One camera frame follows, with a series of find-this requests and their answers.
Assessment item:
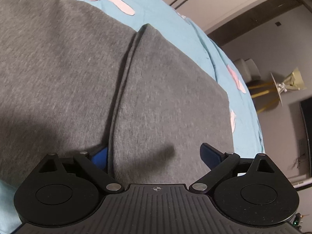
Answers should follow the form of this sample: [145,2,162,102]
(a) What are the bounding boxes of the yellow wrapped flower bouquet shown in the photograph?
[277,68,306,94]

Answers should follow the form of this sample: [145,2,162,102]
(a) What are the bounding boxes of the grey sweatpants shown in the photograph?
[0,0,235,190]

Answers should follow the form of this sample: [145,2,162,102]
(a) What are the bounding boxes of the wall mounted black television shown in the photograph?
[298,99,312,160]

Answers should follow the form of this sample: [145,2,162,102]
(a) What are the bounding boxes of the grey cylindrical stool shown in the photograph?
[233,59,261,83]

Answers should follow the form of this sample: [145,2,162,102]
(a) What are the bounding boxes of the white yellow-legged side table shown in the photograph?
[247,72,283,114]

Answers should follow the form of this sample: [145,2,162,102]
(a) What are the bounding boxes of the light blue mushroom bedsheet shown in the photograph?
[0,0,266,234]

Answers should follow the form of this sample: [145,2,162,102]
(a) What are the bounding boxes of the dark wooden door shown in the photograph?
[207,0,303,47]

